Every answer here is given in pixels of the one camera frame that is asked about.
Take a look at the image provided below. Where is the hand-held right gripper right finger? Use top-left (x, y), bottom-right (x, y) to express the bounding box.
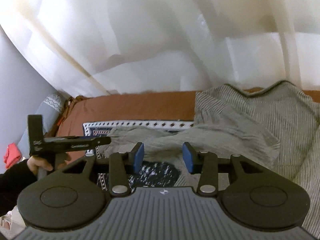
top-left (183, 142), bottom-right (265, 196)

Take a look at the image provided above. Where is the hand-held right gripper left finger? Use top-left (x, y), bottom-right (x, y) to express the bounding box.
top-left (62, 142), bottom-right (145, 196)

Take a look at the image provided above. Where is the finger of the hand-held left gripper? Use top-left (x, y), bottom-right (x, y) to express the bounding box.
top-left (44, 136), bottom-right (112, 145)

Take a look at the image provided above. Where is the grey striped shirt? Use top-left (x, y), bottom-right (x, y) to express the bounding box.
top-left (110, 81), bottom-right (320, 235)

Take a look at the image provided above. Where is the person's left forearm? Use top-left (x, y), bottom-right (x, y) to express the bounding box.
top-left (0, 159), bottom-right (38, 215)

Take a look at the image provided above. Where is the person's left hand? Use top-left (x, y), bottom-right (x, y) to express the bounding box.
top-left (27, 156), bottom-right (54, 175)

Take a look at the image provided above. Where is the dark blue patterned blanket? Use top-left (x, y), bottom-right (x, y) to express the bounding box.
top-left (82, 120), bottom-right (195, 193)

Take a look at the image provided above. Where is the light blue pillow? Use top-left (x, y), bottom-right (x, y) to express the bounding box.
top-left (20, 91), bottom-right (66, 155)

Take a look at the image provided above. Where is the red cloth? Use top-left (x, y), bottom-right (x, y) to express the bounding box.
top-left (3, 143), bottom-right (22, 170)

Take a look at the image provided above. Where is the dark brown cloth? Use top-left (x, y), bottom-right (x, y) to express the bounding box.
top-left (51, 95), bottom-right (84, 135)

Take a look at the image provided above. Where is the white sheer curtain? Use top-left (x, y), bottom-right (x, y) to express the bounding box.
top-left (0, 0), bottom-right (320, 99)

